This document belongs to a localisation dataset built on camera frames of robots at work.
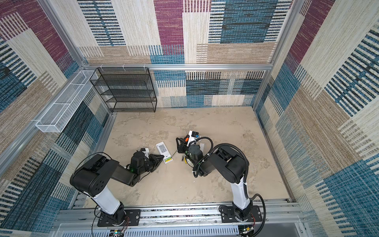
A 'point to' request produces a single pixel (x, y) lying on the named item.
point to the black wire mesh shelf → (126, 89)
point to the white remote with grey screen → (163, 150)
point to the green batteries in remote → (168, 159)
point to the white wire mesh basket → (59, 115)
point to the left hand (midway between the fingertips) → (165, 157)
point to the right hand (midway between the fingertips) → (176, 141)
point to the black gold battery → (182, 158)
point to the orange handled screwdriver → (186, 139)
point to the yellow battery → (185, 160)
